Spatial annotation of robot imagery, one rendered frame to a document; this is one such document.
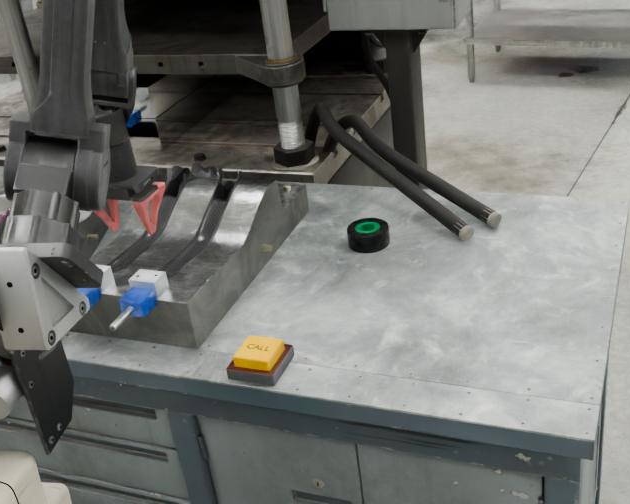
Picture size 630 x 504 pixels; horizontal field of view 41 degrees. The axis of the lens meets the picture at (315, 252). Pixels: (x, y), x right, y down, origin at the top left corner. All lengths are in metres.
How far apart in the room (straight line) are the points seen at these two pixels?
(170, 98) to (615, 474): 1.49
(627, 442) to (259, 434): 1.20
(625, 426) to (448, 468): 1.13
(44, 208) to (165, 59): 1.29
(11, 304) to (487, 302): 0.81
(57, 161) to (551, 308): 0.82
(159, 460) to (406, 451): 0.51
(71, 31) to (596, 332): 0.87
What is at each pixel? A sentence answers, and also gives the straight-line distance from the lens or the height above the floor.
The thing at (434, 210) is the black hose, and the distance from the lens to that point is 1.64.
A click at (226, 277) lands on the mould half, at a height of 0.86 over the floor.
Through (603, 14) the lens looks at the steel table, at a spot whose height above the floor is 0.25.
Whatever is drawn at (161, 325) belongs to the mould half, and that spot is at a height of 0.84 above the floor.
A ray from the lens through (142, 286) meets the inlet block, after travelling 1.39.
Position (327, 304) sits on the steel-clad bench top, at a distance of 1.45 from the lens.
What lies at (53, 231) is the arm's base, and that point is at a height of 1.22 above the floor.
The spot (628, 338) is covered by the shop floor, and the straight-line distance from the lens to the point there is 2.75.
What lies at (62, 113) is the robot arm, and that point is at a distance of 0.95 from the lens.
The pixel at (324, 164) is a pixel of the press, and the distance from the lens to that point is 2.05.
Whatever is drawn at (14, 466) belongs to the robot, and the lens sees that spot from 1.14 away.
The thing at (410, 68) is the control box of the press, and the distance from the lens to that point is 2.04.
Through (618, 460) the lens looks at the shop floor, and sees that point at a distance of 2.33.
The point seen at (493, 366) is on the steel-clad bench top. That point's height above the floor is 0.80.
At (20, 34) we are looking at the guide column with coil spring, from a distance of 2.36.
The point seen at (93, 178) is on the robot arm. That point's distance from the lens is 0.95.
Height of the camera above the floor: 1.58
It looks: 29 degrees down
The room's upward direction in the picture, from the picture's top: 8 degrees counter-clockwise
